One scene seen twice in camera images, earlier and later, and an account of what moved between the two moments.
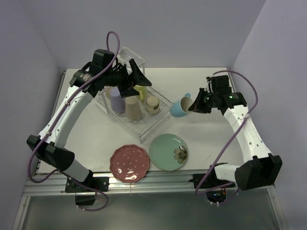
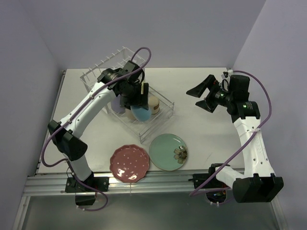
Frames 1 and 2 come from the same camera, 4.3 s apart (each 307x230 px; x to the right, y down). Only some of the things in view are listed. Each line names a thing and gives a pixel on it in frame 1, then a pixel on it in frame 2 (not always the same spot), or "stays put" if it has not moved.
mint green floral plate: (168, 152) stays put
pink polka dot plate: (129, 163) stays put
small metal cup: (152, 105) stays put
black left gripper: (128, 83) → (141, 99)
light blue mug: (181, 108) → (141, 114)
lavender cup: (118, 103) stays put
